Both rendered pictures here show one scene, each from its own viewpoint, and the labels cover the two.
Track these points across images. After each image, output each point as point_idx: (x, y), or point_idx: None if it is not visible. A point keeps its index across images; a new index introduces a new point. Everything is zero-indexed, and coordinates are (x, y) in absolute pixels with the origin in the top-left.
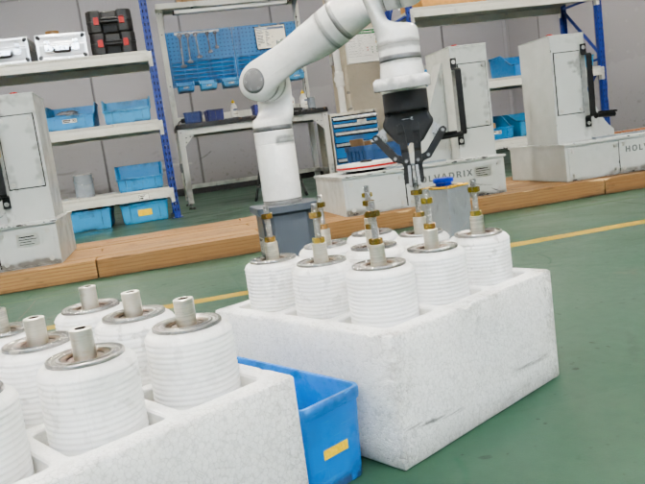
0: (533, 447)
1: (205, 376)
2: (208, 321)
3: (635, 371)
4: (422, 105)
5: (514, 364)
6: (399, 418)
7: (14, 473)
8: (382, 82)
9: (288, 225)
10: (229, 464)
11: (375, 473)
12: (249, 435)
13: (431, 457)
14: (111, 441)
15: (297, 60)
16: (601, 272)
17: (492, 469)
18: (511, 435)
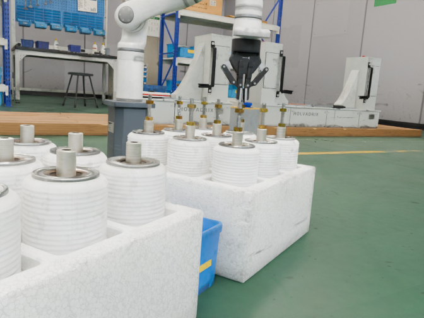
0: (316, 273)
1: (149, 203)
2: (152, 162)
3: (350, 233)
4: (258, 50)
5: (294, 221)
6: (246, 248)
7: (14, 266)
8: (241, 29)
9: (132, 116)
10: (162, 270)
11: (223, 284)
12: (175, 250)
13: (255, 275)
14: (87, 245)
15: (159, 7)
16: None
17: (298, 285)
18: (298, 265)
